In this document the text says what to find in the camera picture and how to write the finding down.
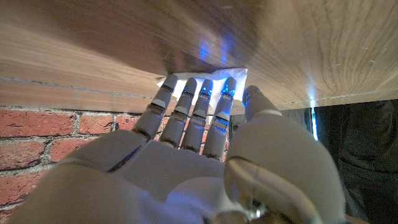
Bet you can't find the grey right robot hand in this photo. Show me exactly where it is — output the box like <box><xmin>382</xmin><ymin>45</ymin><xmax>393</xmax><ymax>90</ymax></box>
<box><xmin>6</xmin><ymin>73</ymin><xmax>346</xmax><ymax>224</ymax></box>

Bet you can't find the white paper tissue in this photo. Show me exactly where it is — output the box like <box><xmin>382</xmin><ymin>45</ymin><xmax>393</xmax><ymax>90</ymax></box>
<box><xmin>156</xmin><ymin>67</ymin><xmax>249</xmax><ymax>116</ymax></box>

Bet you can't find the red brick print backdrop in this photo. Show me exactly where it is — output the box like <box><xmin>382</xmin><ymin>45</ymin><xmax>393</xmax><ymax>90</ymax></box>
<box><xmin>0</xmin><ymin>107</ymin><xmax>233</xmax><ymax>218</ymax></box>

